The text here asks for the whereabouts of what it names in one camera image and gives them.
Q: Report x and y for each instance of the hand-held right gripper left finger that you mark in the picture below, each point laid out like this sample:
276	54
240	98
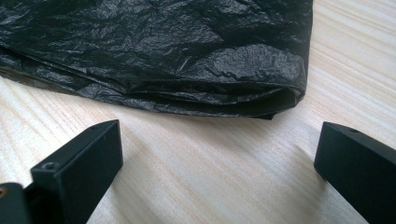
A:
77	168

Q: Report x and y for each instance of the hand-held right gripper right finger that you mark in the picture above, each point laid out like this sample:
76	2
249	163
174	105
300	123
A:
361	168

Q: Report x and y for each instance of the black plastic trash bag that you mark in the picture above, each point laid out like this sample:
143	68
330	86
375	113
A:
155	49

